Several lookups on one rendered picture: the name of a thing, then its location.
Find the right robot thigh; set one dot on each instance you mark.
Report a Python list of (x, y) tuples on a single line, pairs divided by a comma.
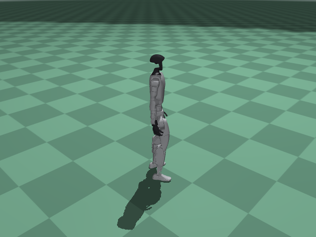
[(164, 139)]

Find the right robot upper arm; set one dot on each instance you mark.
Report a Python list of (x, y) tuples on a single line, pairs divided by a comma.
[(154, 90)]

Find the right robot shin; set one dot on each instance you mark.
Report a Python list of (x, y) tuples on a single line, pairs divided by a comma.
[(160, 157)]

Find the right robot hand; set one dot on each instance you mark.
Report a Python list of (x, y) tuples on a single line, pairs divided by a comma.
[(156, 129)]

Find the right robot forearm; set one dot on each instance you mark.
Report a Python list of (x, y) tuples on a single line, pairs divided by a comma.
[(153, 110)]

